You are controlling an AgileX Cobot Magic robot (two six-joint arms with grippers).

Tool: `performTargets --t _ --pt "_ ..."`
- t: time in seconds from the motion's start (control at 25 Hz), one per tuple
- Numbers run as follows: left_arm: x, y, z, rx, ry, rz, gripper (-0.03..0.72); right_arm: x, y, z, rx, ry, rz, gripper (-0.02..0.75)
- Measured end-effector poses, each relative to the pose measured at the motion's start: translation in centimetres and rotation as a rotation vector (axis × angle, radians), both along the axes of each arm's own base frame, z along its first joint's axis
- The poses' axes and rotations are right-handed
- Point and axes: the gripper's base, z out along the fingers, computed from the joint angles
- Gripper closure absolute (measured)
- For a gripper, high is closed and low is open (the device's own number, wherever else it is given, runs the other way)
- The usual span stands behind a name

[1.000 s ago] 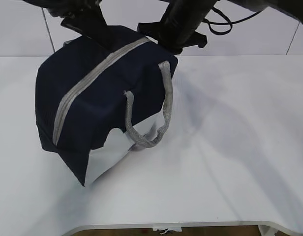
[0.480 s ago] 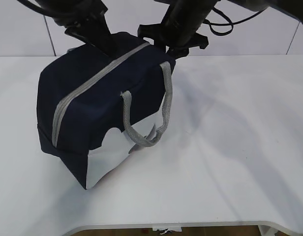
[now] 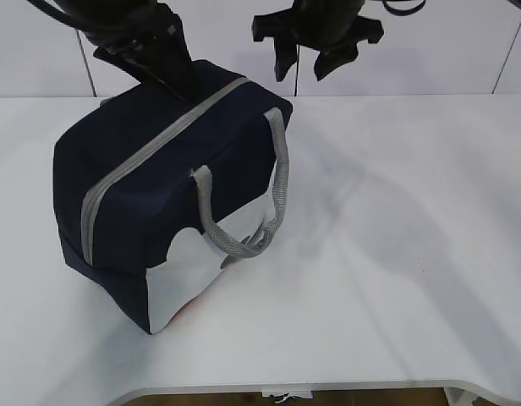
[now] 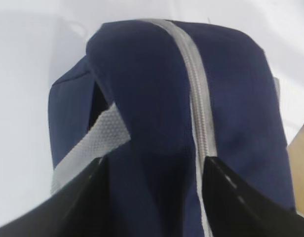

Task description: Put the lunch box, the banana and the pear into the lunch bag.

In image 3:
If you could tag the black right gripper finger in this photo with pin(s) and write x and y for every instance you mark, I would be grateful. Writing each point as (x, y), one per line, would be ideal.
(286, 55)
(328, 61)

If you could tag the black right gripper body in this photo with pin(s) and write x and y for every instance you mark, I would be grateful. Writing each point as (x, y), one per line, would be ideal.
(318, 25)

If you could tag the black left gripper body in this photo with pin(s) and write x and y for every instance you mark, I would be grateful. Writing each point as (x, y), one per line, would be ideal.
(122, 25)

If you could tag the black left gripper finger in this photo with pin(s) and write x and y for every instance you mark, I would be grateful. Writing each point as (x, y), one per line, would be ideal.
(183, 78)
(138, 69)

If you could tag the navy blue lunch bag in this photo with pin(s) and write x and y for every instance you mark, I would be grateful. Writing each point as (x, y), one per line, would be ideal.
(154, 197)

